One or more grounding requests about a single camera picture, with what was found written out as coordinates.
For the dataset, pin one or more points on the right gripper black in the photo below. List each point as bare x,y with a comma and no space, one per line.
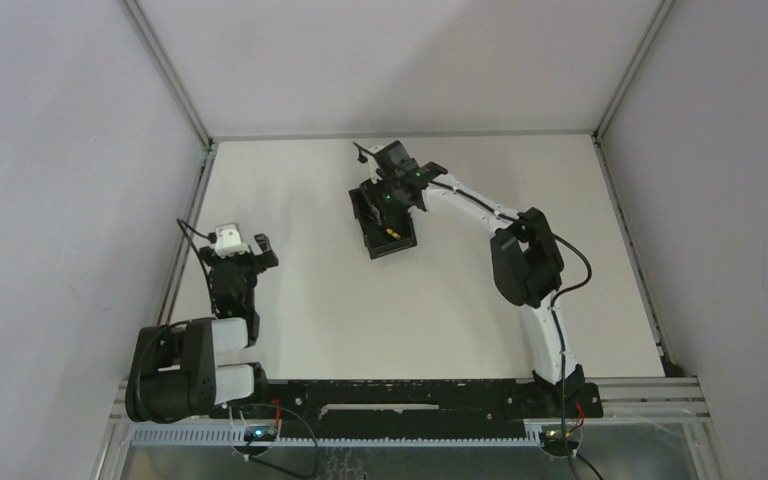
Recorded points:
380,183

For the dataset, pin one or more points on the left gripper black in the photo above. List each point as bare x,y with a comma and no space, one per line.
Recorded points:
241,262

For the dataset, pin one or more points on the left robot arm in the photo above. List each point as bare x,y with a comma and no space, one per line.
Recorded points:
175,372

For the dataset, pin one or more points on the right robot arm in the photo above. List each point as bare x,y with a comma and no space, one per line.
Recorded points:
525,255

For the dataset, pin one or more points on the black plastic bin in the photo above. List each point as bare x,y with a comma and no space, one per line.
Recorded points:
377,242

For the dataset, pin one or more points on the left controller board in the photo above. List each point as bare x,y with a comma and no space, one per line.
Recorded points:
260,434

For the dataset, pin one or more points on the controller board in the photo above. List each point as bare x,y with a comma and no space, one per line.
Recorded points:
558,443
260,434

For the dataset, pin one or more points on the right controller board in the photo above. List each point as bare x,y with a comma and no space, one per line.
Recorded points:
558,443

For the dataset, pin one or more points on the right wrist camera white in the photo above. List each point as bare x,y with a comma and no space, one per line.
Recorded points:
376,173

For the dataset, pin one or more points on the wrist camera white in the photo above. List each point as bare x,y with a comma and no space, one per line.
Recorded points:
229,241
376,173

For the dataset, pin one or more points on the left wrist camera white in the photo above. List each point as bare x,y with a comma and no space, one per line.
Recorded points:
229,241

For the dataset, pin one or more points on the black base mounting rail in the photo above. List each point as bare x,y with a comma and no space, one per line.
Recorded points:
424,410

